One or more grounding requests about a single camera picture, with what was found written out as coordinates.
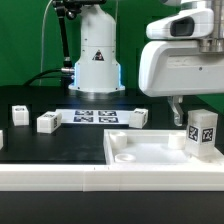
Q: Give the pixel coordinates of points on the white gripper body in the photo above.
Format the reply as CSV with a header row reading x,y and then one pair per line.
x,y
171,68

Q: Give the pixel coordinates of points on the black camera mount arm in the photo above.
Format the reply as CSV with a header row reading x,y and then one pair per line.
x,y
70,9

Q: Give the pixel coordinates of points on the white obstacle fence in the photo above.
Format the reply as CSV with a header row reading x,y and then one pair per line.
x,y
112,177

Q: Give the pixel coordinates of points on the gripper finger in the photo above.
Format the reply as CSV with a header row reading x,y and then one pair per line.
x,y
174,102

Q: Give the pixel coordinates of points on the white square tabletop part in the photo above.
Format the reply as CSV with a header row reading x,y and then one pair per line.
x,y
157,147

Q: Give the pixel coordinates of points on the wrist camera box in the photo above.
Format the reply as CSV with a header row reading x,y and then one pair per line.
x,y
187,24

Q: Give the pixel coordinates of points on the apriltag sheet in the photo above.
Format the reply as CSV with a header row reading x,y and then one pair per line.
x,y
79,116

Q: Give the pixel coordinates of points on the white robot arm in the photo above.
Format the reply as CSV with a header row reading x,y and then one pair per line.
x,y
98,73

